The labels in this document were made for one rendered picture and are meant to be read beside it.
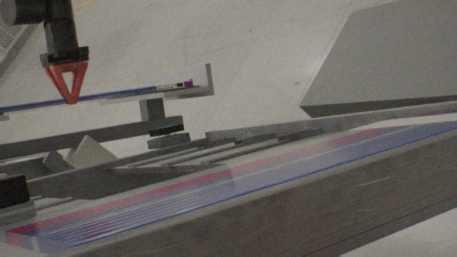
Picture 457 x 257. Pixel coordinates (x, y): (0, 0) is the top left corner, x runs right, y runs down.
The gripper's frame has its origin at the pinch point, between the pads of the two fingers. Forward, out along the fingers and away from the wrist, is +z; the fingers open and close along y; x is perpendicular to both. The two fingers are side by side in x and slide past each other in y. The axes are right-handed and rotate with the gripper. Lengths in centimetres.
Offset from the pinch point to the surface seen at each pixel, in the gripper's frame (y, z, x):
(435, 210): 86, 12, 1
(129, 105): -259, 13, 118
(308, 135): 48, 9, 17
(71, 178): 18.3, 11.9, -7.9
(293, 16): -133, -19, 150
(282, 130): 38.7, 8.7, 19.1
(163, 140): 17.0, 9.1, 9.5
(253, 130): 31.2, 8.7, 18.6
